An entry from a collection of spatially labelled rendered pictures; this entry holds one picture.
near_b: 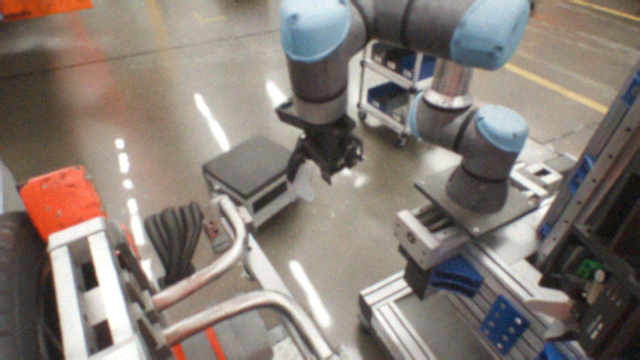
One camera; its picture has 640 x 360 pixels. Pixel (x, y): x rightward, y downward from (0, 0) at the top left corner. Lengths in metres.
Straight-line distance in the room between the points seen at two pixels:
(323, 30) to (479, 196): 0.68
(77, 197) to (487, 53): 0.54
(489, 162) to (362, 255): 1.08
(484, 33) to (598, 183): 0.55
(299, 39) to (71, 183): 0.37
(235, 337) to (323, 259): 1.23
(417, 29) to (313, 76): 0.12
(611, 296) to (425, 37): 0.30
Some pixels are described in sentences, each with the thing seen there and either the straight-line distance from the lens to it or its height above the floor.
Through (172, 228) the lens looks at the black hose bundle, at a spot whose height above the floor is 1.04.
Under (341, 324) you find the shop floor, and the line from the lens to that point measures 1.65.
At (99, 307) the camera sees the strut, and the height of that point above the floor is 1.09.
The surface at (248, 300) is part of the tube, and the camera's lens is 0.54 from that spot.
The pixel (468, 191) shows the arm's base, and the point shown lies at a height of 0.87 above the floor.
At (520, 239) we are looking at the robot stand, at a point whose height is 0.73.
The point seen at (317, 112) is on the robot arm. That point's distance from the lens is 0.47.
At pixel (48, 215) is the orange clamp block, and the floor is 1.12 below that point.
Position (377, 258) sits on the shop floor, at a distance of 1.85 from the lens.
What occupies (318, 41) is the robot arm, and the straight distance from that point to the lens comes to 0.40.
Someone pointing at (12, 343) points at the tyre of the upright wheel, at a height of 1.16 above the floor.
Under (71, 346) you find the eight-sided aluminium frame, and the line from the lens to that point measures 0.46.
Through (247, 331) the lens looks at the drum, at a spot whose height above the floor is 0.91.
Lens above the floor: 1.47
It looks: 42 degrees down
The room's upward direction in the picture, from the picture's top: straight up
